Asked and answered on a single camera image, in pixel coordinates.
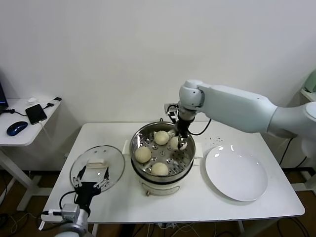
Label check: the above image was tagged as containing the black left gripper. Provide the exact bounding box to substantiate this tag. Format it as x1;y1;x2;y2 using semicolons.
73;165;110;210

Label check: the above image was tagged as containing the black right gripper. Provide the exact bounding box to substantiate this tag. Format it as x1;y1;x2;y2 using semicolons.
175;118;192;151

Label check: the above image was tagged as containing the white pleated baozi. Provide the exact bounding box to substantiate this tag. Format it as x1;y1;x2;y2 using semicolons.
154;130;170;146
150;162;169;176
169;136;187;151
134;146;152;163

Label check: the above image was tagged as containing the round glass pot lid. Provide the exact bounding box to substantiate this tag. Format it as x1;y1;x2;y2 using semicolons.
69;145;125;192

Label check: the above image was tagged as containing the perforated steel steamer basket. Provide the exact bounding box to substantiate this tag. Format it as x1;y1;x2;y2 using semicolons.
122;121;203;182

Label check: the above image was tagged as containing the large white plate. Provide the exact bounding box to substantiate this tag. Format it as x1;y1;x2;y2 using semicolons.
204;145;269;201

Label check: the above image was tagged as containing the white side table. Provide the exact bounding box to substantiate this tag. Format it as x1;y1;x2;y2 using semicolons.
0;98;65;212

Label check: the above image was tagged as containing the black smartphone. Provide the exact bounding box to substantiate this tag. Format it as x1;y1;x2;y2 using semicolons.
25;104;47;126

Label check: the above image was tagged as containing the blue computer mouse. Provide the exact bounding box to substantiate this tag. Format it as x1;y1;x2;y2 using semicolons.
6;121;28;137

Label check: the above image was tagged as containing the white shelf table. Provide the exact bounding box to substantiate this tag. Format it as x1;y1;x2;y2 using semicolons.
300;88;316;103

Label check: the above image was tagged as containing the pale green appliance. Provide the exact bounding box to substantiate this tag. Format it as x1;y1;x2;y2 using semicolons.
302;70;316;93

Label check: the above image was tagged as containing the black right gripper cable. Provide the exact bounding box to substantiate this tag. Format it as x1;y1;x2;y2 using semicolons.
189;118;212;136

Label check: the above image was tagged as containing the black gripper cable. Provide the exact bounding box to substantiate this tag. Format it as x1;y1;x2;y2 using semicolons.
189;118;212;136
59;191;77;210

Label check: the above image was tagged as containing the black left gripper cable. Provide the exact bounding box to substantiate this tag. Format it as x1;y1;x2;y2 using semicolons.
59;191;77;210

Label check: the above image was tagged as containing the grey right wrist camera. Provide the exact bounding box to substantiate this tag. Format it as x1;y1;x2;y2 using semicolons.
164;103;180;119

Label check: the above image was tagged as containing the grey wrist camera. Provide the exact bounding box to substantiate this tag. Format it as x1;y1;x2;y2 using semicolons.
40;203;81;224
164;103;180;119

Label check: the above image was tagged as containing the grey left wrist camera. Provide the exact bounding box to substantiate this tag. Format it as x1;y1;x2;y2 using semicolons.
40;203;81;224

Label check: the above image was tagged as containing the white charging cable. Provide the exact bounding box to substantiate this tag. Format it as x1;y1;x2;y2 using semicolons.
38;120;54;144

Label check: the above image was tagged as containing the white floor cable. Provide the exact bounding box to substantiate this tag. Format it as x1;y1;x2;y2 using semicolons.
9;212;33;237

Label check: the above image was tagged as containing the black usb adapter cable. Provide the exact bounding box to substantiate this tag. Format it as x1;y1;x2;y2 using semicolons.
1;97;62;117

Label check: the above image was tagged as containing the black floor cable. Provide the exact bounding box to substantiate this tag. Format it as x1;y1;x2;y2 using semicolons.
0;214;12;232

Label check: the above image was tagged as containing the black power adapter cable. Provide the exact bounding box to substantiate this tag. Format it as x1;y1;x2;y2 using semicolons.
278;137;309;169

